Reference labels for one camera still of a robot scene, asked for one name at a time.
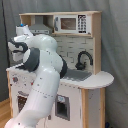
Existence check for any grey range hood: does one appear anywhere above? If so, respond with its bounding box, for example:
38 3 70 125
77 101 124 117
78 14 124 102
29 16 52 34

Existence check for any black toy faucet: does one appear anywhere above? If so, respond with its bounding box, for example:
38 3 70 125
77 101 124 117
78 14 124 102
75 51 93 70

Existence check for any grey dispenser panel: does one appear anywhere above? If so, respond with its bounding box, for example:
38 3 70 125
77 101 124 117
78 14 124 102
55 95 70 120

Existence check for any toy microwave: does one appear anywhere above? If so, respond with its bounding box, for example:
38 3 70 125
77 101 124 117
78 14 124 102
54 14 91 34

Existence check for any wooden toy kitchen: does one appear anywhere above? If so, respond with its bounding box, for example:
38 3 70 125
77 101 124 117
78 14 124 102
7 11 114 128

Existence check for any grey toy sink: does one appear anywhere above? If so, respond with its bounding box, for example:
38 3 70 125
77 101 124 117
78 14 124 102
63 69 92 81

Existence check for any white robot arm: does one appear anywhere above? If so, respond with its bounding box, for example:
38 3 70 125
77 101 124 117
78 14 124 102
4 24 67 128

